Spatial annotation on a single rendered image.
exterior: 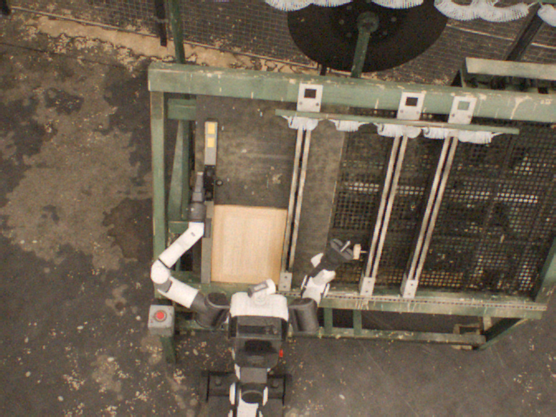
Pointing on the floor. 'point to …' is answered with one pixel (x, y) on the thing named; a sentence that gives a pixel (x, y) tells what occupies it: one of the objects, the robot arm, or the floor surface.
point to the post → (169, 349)
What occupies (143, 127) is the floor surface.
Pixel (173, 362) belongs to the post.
